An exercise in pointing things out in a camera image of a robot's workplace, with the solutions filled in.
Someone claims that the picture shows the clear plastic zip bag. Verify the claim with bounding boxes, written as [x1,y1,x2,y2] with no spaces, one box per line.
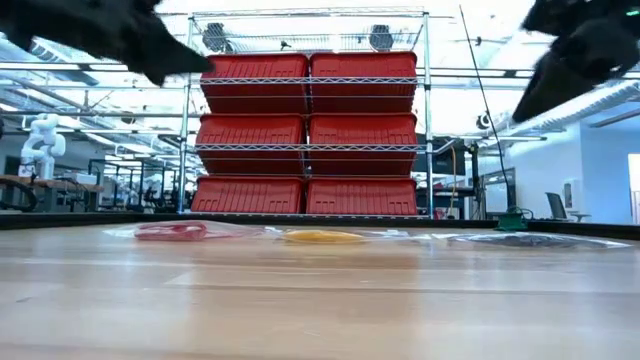
[434,230,632,250]
[269,227,436,246]
[102,220,281,242]

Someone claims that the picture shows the dark office chair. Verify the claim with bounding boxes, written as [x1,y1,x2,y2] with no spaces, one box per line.
[544,191,592,223]

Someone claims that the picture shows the chrome wire shelf rack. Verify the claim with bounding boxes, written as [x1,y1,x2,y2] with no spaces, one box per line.
[177,5,437,220]

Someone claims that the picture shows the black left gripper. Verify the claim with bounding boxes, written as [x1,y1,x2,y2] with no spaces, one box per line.
[89,0,215,87]

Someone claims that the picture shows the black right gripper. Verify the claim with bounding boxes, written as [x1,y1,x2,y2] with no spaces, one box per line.
[512,19,640,124]

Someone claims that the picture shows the thin black hanging cable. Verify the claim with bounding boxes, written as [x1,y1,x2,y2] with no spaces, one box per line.
[457,3,517,214]

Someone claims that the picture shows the black aluminium table frame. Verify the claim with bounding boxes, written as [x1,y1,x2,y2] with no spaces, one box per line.
[0,212,640,240]

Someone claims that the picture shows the wooden workbench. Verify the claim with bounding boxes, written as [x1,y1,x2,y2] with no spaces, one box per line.
[0,173,106,212]

